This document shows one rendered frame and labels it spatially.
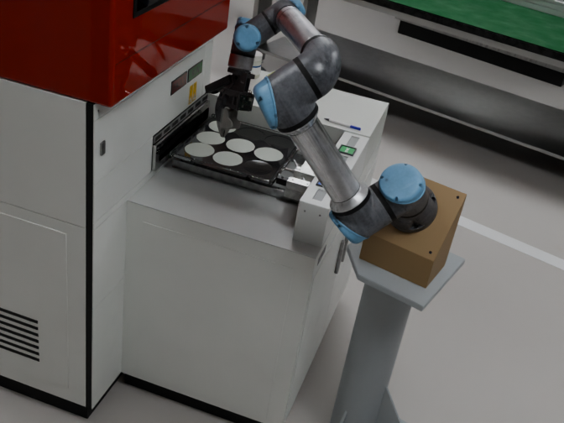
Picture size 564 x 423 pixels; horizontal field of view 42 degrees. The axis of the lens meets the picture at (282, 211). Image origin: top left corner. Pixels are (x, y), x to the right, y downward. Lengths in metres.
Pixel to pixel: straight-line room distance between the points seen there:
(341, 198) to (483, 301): 1.84
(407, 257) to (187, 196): 0.74
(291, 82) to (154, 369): 1.33
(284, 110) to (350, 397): 1.14
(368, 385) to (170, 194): 0.90
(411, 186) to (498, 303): 1.80
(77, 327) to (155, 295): 0.27
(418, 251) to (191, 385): 1.00
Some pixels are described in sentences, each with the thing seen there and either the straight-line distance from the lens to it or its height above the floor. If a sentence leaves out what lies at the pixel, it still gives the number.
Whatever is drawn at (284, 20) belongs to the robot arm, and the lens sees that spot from 2.08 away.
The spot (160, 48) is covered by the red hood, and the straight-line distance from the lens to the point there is 2.21.
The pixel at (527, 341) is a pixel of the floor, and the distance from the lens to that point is 3.56.
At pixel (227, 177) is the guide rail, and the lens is 2.51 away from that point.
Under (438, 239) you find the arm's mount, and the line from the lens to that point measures 2.17.
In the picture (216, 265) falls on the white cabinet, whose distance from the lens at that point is 2.35.
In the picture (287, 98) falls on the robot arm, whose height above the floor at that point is 1.38.
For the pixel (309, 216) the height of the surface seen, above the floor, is 0.92.
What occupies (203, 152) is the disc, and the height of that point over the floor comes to 0.90.
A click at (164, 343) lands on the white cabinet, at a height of 0.29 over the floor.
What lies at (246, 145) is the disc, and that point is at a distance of 2.60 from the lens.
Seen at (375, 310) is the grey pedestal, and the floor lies 0.66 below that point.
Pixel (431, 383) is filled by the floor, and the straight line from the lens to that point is 3.15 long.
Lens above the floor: 2.07
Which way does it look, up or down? 31 degrees down
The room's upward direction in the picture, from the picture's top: 9 degrees clockwise
